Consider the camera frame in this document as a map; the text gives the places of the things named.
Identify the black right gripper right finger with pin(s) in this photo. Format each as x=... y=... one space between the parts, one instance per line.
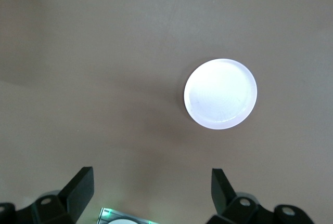
x=221 y=190

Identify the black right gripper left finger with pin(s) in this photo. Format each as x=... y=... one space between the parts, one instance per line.
x=78 y=190

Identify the pink round plate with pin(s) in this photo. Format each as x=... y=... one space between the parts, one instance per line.
x=221 y=94

